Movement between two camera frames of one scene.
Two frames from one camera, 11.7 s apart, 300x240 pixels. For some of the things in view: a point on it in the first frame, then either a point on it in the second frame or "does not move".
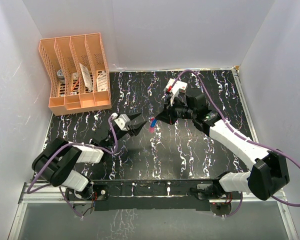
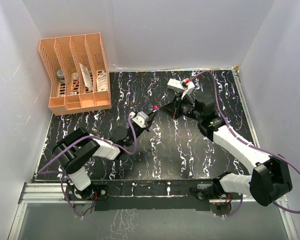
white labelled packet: [102, 82] does not move
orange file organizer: [77, 69] does not move
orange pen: [74, 85] does not move
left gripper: [135, 129] → [149, 121]
